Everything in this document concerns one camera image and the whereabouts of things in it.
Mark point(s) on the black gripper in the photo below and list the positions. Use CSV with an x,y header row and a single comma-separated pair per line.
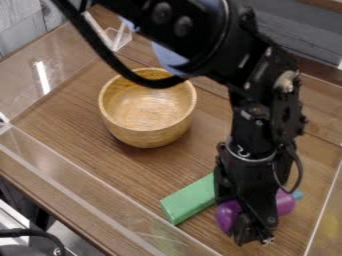
x,y
252,181

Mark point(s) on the purple toy eggplant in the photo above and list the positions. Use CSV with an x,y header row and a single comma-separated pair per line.
x,y
230,209

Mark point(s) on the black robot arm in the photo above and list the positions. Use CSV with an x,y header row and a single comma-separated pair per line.
x,y
209,38

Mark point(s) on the brown wooden bowl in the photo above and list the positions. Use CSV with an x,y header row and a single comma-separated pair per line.
x,y
146,118

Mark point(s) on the green rectangular block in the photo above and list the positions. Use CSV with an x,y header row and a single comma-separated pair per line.
x,y
190,200

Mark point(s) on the clear acrylic tray wall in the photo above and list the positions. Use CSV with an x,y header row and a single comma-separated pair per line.
x,y
115,223

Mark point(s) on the clear acrylic corner bracket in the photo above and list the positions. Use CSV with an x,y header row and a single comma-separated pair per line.
x,y
115,38

